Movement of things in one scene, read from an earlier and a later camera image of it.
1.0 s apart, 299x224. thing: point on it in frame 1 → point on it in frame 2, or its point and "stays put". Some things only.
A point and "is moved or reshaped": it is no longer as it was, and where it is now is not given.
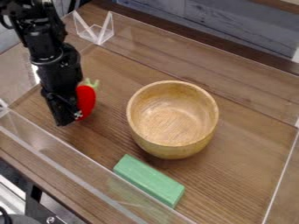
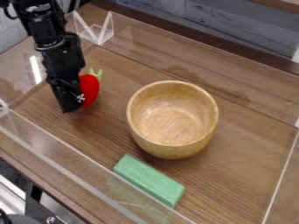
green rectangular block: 150,179 stays put
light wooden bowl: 173,115 stays put
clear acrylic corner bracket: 97,33 stays put
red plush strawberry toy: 86,97 is moved or reshaped
